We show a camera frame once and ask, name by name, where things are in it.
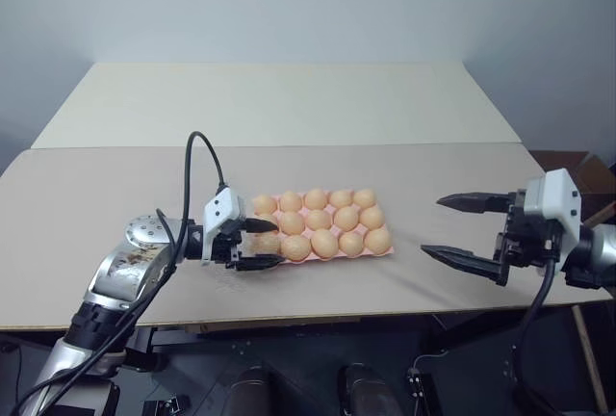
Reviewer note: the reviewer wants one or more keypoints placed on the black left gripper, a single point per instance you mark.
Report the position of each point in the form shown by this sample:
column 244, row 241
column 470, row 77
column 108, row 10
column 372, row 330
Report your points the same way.
column 225, row 247

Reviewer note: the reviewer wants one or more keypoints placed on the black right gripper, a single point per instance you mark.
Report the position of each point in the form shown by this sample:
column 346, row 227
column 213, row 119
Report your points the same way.
column 522, row 242

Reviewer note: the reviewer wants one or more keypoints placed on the light brown egg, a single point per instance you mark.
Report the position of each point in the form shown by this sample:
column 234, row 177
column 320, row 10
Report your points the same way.
column 364, row 198
column 265, row 203
column 295, row 247
column 264, row 244
column 324, row 242
column 267, row 216
column 316, row 199
column 290, row 201
column 318, row 219
column 291, row 222
column 377, row 240
column 351, row 243
column 372, row 217
column 346, row 218
column 342, row 199

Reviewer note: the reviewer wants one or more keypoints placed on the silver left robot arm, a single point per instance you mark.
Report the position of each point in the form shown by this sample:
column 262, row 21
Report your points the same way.
column 120, row 269

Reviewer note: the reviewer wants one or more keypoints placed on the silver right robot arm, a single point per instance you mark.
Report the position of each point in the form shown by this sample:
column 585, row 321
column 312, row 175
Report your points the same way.
column 599, row 254

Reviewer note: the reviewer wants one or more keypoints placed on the pink egg tray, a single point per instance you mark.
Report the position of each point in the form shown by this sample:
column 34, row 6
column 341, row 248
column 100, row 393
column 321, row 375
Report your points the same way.
column 385, row 253

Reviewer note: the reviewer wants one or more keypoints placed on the brown cardboard box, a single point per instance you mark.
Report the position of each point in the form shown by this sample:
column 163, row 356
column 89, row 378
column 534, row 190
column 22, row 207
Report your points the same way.
column 577, row 175

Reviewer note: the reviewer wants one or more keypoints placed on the dark rounded shape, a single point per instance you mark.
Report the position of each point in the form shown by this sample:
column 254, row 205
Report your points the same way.
column 363, row 389
column 250, row 392

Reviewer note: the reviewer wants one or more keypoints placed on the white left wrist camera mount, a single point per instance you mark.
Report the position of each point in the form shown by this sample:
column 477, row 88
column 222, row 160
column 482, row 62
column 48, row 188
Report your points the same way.
column 219, row 209

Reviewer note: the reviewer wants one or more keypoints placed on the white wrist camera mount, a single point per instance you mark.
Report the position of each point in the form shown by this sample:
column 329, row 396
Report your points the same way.
column 553, row 204
column 219, row 209

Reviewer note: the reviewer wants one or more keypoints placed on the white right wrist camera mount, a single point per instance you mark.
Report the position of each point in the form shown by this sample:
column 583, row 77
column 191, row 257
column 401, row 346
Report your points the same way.
column 553, row 204

